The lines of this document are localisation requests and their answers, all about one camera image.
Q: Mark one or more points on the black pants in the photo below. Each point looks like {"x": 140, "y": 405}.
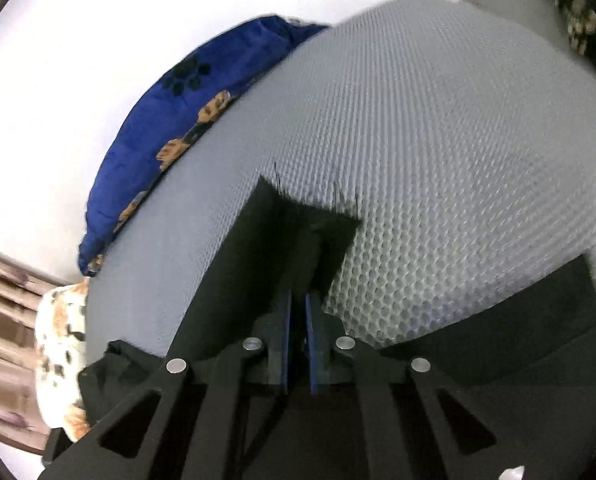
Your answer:
{"x": 288, "y": 240}

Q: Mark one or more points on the blue printed blanket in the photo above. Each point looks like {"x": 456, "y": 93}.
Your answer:
{"x": 143, "y": 135}

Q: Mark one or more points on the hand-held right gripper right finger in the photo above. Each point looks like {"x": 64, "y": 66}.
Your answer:
{"x": 312, "y": 345}

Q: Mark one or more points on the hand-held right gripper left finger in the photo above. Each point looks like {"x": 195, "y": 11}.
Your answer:
{"x": 286, "y": 345}

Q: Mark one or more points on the brown curtain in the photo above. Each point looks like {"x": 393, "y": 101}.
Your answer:
{"x": 3, "y": 320}

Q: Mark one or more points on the grey mesh mat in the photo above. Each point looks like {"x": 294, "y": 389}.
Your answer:
{"x": 402, "y": 135}

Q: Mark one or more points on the white printed cloth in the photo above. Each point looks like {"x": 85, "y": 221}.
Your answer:
{"x": 60, "y": 340}

